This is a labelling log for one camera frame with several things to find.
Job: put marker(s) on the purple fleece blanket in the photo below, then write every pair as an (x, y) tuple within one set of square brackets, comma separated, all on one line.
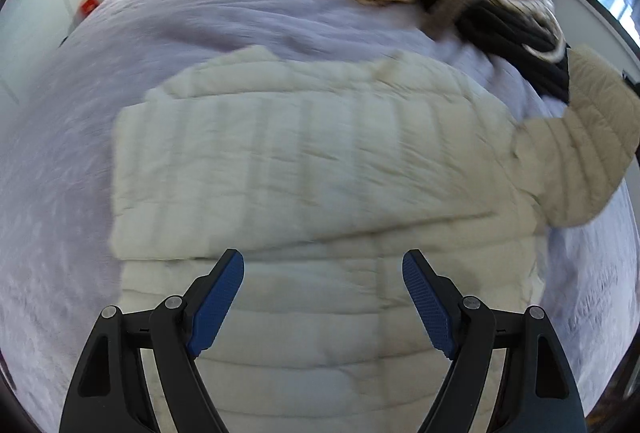
[(200, 13)]

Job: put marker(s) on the small red object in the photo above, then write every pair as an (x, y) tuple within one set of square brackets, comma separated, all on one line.
[(88, 6)]

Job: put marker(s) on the cream puffer jacket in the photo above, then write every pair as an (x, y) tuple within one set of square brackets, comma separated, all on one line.
[(320, 153)]

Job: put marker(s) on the black garment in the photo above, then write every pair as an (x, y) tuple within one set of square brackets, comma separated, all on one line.
[(505, 33)]

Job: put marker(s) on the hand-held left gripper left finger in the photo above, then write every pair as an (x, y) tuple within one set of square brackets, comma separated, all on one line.
[(220, 298)]

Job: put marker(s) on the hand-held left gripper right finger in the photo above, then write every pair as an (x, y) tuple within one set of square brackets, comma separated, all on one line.
[(425, 303)]

